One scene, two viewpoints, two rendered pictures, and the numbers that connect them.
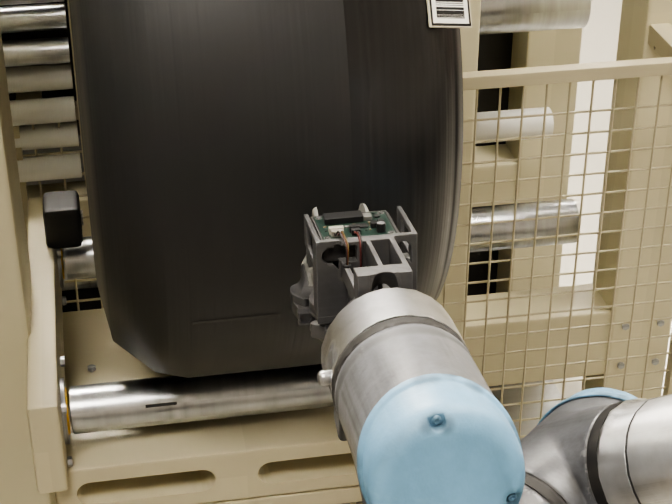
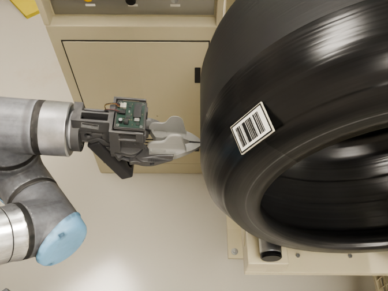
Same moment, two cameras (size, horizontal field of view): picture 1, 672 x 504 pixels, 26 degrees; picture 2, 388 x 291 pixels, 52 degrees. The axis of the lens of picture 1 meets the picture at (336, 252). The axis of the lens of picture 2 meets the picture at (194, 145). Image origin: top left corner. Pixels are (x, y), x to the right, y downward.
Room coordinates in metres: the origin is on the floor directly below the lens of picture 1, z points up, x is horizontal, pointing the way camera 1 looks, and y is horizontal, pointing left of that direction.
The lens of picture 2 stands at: (1.05, -0.38, 1.72)
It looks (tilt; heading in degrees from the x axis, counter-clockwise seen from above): 56 degrees down; 101
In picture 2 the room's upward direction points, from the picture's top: straight up
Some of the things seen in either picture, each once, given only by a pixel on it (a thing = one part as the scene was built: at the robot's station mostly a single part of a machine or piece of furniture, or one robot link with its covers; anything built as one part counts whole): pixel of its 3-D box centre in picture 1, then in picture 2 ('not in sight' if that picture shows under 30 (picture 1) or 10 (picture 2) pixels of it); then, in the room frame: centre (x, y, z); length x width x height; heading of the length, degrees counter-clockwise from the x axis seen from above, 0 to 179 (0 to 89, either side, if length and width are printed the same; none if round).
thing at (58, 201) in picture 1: (63, 219); not in sight; (1.34, 0.29, 0.97); 0.05 x 0.04 x 0.05; 10
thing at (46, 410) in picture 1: (48, 330); not in sight; (1.23, 0.29, 0.90); 0.40 x 0.03 x 0.10; 10
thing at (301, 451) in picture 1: (241, 446); (259, 195); (1.12, 0.09, 0.83); 0.36 x 0.09 x 0.06; 100
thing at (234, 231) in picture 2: not in sight; (256, 228); (1.20, 0.36, 0.01); 0.27 x 0.27 x 0.02; 10
